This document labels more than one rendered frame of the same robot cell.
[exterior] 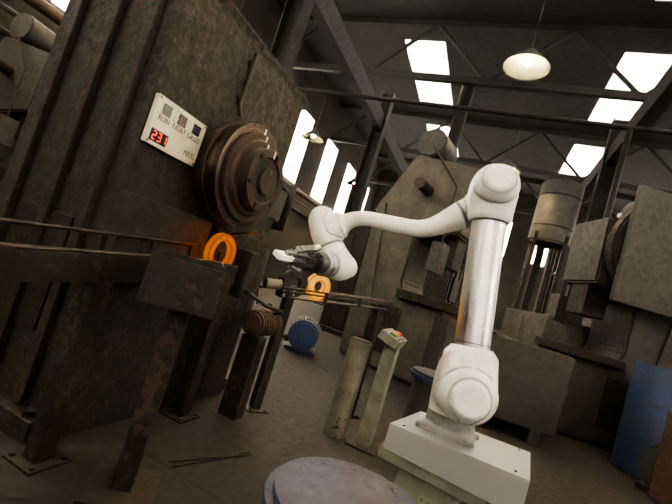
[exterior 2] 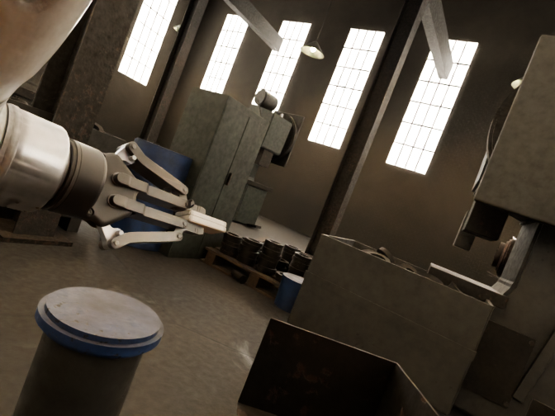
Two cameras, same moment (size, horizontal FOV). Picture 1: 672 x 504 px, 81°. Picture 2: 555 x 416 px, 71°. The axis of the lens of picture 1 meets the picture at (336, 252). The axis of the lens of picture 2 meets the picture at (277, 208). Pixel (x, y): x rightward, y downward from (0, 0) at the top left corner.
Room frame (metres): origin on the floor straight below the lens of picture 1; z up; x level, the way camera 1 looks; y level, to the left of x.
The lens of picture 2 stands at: (1.68, 0.32, 0.89)
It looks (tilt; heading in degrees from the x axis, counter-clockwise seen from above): 2 degrees down; 189
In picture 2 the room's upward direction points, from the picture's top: 21 degrees clockwise
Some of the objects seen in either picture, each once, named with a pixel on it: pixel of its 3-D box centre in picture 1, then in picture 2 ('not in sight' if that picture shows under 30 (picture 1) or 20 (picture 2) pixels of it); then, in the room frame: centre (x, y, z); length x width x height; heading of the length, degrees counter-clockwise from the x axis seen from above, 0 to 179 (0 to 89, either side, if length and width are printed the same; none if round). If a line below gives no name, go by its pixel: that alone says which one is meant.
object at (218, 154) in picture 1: (245, 176); not in sight; (1.78, 0.49, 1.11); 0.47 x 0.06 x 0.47; 159
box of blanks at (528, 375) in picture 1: (485, 371); not in sight; (3.59, -1.60, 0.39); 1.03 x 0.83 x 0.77; 84
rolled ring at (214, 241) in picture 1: (220, 253); not in sight; (1.78, 0.49, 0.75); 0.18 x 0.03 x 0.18; 158
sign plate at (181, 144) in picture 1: (176, 132); not in sight; (1.50, 0.72, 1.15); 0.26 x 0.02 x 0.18; 159
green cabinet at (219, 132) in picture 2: not in sight; (206, 178); (-1.92, -0.99, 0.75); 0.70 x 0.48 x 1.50; 159
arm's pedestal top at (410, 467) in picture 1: (439, 460); not in sight; (1.32, -0.52, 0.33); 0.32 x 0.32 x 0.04; 61
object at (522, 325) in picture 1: (532, 359); not in sight; (4.92, -2.71, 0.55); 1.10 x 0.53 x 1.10; 179
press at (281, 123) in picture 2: not in sight; (256, 158); (-6.17, -1.69, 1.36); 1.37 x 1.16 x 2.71; 59
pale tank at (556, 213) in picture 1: (539, 275); not in sight; (9.19, -4.71, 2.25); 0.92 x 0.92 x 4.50
